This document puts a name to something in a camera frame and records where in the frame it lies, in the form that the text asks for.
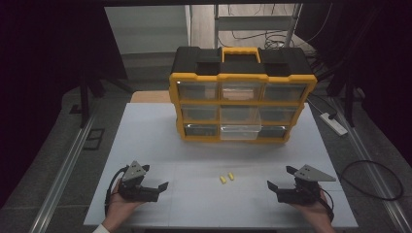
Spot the hand-held gripper cable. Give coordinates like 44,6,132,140
319,186,335,223
103,165,130,216

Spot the black stand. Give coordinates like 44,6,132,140
325,72,367,128
68,69,134,129

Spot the left hand-held gripper cable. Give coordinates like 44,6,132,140
103,165,130,216

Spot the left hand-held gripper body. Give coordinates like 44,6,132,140
118,160,161,204

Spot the black rectangular floor frame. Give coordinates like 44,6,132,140
82,127,106,151

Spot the black looped floor cable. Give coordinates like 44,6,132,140
339,159,404,202

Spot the right hand-held gripper cable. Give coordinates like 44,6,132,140
319,186,335,223

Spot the black yellow storage organizer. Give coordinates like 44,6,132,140
168,46,319,145

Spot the tangle of black cables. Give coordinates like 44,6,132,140
218,3,325,74

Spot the white panel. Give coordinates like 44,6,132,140
104,4,192,55

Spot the metal floor rail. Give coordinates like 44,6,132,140
331,96,412,233
37,115,95,233

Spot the person's left hand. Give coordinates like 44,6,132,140
102,179,145,232

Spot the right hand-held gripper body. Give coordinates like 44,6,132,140
276,164,337,206

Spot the clear plastic drawer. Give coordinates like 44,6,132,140
219,123,262,142

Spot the dark curtain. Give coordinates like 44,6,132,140
295,0,412,159
0,0,128,208

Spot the white power strip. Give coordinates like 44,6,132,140
320,112,349,137

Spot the person's right hand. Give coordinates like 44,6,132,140
290,188,335,232

